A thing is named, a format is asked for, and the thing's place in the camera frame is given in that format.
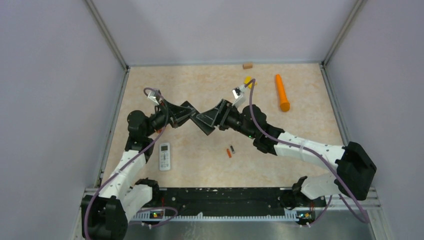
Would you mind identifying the yellow block left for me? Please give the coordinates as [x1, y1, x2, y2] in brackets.
[244, 76, 252, 86]

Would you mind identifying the black remote control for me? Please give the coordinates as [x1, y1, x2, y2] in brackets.
[190, 112, 215, 136]

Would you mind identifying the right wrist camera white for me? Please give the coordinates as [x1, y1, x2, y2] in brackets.
[232, 84, 247, 109]

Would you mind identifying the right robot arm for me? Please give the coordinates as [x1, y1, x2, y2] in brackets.
[194, 99, 377, 206]

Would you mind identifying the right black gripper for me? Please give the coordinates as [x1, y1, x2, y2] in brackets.
[197, 99, 257, 140]

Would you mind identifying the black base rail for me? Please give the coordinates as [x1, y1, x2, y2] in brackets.
[145, 187, 298, 217]

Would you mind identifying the white remote control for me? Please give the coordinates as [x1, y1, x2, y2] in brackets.
[159, 143, 171, 171]

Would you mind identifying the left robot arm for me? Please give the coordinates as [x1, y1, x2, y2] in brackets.
[80, 100, 196, 240]

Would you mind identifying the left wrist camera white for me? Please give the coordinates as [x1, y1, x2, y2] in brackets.
[147, 89, 162, 106]

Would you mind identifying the orange battery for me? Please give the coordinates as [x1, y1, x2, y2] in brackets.
[226, 148, 232, 158]

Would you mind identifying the tan wooden block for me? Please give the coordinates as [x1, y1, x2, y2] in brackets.
[242, 62, 253, 70]

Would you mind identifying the orange toy carrot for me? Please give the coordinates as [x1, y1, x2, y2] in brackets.
[275, 74, 291, 112]

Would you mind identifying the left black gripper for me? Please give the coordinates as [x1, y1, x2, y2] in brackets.
[144, 98, 196, 137]

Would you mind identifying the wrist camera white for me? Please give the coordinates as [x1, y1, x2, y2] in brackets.
[232, 84, 247, 109]
[147, 89, 162, 106]

